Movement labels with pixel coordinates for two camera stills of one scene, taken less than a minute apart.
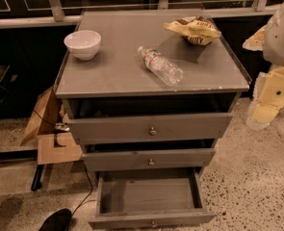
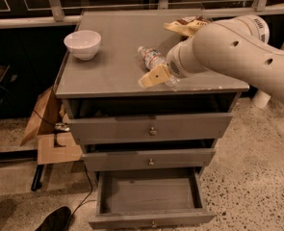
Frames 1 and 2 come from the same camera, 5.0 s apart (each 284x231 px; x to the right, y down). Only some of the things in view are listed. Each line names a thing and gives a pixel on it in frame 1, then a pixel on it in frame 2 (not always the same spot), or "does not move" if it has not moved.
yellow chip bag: x=195 y=30 does not move
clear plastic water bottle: x=161 y=67 does not move
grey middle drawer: x=194 y=159 does not move
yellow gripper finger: x=279 y=88 -> x=188 y=57
